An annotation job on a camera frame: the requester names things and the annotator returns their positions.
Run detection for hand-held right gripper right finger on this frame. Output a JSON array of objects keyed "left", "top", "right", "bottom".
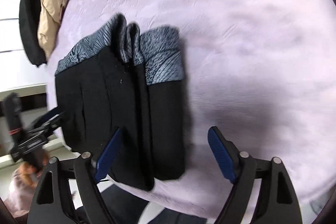
[{"left": 208, "top": 126, "right": 301, "bottom": 224}]

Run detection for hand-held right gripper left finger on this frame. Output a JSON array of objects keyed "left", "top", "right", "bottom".
[{"left": 28, "top": 127, "right": 124, "bottom": 224}]

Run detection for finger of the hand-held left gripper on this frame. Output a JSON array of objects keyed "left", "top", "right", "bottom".
[
  {"left": 33, "top": 115, "right": 65, "bottom": 139},
  {"left": 39, "top": 109, "right": 66, "bottom": 126}
]

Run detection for black pants with grey lining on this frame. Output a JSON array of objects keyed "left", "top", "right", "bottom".
[{"left": 55, "top": 13, "right": 188, "bottom": 191}]

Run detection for person's left forearm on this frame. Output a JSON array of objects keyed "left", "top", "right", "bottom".
[{"left": 5, "top": 169, "right": 40, "bottom": 216}]

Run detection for person's left hand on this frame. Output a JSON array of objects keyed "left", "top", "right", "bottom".
[{"left": 20, "top": 161, "right": 44, "bottom": 188}]

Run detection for white shelf unit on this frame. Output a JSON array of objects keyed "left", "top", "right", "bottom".
[{"left": 0, "top": 82, "right": 66, "bottom": 169}]

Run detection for white wardrobe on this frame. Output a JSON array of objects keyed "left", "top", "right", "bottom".
[{"left": 0, "top": 0, "right": 29, "bottom": 88}]

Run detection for black jacket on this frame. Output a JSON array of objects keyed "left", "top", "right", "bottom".
[{"left": 19, "top": 0, "right": 57, "bottom": 65}]

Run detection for lilac bed blanket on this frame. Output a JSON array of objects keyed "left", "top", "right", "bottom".
[{"left": 47, "top": 0, "right": 336, "bottom": 222}]

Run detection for beige puffer jacket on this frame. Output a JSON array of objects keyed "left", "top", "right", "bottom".
[{"left": 37, "top": 0, "right": 84, "bottom": 58}]

